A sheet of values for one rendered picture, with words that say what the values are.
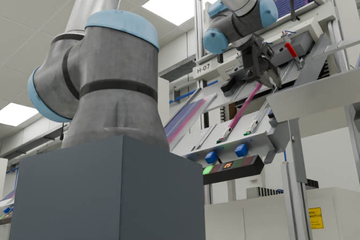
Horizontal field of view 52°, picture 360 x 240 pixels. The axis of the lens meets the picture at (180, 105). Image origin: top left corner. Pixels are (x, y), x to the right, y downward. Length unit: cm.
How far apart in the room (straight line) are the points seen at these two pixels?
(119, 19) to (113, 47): 5
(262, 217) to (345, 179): 173
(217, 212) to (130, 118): 106
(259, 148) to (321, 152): 212
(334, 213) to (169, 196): 84
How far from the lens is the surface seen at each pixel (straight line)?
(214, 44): 108
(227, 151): 110
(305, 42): 151
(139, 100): 51
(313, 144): 320
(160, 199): 45
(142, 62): 54
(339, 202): 126
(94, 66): 54
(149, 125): 49
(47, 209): 48
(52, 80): 64
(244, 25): 105
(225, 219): 148
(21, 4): 452
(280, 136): 103
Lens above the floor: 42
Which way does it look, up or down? 22 degrees up
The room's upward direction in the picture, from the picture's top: 1 degrees counter-clockwise
